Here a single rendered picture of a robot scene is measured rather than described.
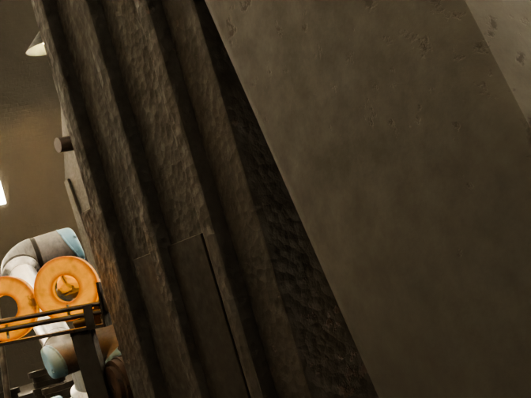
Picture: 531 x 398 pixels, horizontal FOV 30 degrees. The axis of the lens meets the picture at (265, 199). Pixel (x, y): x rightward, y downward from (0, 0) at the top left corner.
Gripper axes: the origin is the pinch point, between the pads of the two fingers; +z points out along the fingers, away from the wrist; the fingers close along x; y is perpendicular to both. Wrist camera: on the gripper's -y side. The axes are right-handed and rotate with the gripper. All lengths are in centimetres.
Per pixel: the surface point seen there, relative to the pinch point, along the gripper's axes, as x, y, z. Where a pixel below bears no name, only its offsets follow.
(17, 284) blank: -10.9, 1.6, 1.9
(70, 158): -120, 285, -543
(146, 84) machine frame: 39, 11, 63
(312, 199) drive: 62, -28, 89
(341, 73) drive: 70, -17, 105
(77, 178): -119, 267, -548
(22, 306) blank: -11.2, -3.4, 0.5
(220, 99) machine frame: 52, -3, 79
